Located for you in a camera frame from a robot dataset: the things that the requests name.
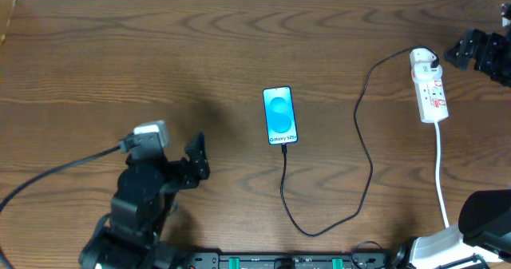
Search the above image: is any black charging cable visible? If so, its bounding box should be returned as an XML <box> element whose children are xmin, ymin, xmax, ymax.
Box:
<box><xmin>279</xmin><ymin>45</ymin><xmax>441</xmax><ymax>238</ymax></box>

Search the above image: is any blue Galaxy smartphone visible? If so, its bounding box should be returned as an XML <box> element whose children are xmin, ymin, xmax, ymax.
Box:
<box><xmin>263</xmin><ymin>86</ymin><xmax>299</xmax><ymax>145</ymax></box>

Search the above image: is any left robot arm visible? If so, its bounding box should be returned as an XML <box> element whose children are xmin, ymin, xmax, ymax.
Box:
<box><xmin>79</xmin><ymin>133</ymin><xmax>210</xmax><ymax>269</ymax></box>

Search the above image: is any white charger plug adapter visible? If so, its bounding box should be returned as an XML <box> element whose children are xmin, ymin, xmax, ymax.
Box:
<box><xmin>410</xmin><ymin>61</ymin><xmax>442</xmax><ymax>83</ymax></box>

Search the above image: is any white power strip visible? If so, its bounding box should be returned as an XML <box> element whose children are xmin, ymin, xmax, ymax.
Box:
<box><xmin>410</xmin><ymin>48</ymin><xmax>449</xmax><ymax>124</ymax></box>

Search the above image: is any white power strip cord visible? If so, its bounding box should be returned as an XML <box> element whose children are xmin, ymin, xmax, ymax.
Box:
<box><xmin>434</xmin><ymin>121</ymin><xmax>451</xmax><ymax>229</ymax></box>

